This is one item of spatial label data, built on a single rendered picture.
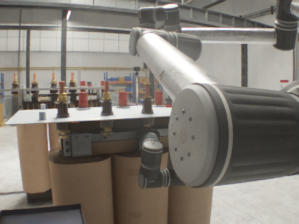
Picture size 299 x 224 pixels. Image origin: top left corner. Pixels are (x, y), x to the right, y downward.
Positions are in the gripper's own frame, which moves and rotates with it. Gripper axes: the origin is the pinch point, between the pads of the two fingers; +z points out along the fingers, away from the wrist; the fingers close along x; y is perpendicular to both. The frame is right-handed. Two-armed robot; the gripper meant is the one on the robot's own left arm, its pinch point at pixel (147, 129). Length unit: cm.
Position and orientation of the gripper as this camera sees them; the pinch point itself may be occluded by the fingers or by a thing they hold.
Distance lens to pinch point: 158.4
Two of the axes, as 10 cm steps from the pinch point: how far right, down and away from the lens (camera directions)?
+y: 0.2, -9.5, -3.1
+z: -0.8, -3.1, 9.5
